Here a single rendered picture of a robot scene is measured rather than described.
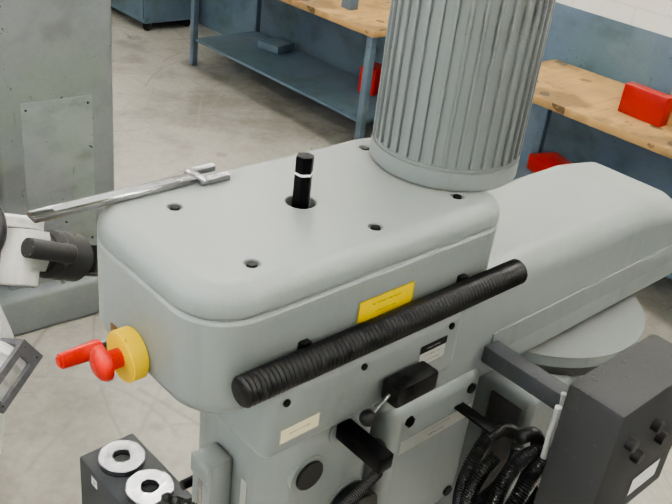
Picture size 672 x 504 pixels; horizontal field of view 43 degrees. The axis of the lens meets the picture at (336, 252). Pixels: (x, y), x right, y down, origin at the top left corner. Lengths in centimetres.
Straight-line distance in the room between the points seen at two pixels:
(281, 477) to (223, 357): 29
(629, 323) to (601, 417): 51
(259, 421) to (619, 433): 42
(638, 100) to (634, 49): 70
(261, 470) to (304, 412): 14
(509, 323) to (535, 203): 23
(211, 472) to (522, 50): 65
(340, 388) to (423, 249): 19
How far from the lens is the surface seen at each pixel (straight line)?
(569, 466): 114
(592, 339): 150
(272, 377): 87
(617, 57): 562
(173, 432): 351
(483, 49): 104
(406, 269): 99
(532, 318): 134
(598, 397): 108
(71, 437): 352
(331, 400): 104
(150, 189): 101
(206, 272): 86
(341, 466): 118
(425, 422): 124
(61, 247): 154
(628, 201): 153
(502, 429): 130
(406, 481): 129
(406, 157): 109
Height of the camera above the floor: 234
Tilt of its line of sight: 29 degrees down
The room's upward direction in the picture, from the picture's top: 7 degrees clockwise
